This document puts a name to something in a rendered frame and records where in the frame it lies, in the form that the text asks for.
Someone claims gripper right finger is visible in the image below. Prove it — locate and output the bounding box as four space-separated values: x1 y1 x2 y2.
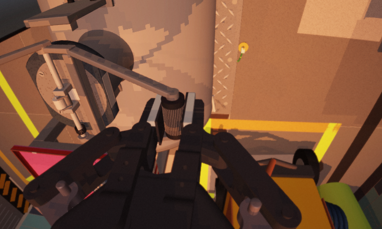
173 92 303 229

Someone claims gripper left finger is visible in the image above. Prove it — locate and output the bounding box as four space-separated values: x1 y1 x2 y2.
22 93 164 207

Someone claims grey lever with knurled grip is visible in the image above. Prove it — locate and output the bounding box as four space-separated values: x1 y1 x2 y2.
38 44 187 140

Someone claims dark grey round filler cap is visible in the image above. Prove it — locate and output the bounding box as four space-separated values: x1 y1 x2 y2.
26 30 135 129

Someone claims beige reservoir tank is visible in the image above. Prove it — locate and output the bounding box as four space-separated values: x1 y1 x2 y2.
35 0 217 153

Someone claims pink tray with red rim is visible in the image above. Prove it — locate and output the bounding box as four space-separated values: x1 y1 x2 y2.
11 145 110 187

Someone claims yellow box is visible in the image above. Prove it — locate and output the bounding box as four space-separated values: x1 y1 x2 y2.
215 176 335 229

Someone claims steel rod with white clamps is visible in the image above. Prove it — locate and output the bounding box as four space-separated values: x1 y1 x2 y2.
42 52 89 139

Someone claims black wheel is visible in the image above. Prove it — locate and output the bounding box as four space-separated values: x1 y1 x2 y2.
292 148 321 185

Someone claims grey ribbed mat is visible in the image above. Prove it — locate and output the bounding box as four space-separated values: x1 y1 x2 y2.
0 181 24 229

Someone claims green cylinder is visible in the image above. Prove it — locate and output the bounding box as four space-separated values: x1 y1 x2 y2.
317 182 373 229

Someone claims grey flat bar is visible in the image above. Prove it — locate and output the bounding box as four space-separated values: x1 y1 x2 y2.
0 40 51 70

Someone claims diamond plate strip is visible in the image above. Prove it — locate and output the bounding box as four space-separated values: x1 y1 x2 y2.
212 0 244 116

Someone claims dark slanted beam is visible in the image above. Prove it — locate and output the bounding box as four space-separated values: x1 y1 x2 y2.
327 69 382 191

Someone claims orange and grey handle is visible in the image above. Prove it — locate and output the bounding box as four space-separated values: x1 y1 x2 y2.
264 158 298 178

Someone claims blue coiled hose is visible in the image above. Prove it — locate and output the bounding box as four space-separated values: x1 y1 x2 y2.
323 201 349 229

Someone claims yellow ring with green wire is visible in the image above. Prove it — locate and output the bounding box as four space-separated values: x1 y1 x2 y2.
237 42 249 63

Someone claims grey flat bracket plate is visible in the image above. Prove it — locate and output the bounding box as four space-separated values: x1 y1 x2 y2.
23 0 115 31

